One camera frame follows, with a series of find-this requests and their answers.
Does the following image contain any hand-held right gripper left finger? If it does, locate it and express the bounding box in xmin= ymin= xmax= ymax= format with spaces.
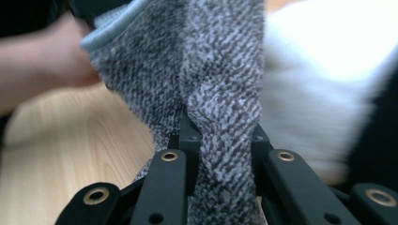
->
xmin=168 ymin=109 xmax=202 ymax=197

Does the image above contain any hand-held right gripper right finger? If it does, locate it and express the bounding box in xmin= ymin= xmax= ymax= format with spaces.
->
xmin=250 ymin=123 xmax=274 ymax=197

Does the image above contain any grey knitted sock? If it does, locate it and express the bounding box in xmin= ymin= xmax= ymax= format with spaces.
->
xmin=79 ymin=0 xmax=268 ymax=225

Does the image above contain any panda plush toy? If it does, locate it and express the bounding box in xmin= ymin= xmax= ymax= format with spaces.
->
xmin=258 ymin=0 xmax=398 ymax=190

